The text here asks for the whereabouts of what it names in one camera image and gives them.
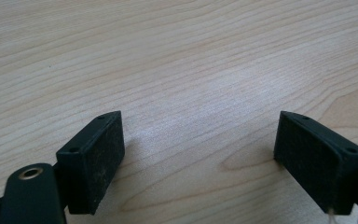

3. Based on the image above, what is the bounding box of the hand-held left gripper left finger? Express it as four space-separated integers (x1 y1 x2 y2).
56 110 126 216

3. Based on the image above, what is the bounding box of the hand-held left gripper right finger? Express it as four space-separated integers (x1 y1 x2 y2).
273 110 358 216

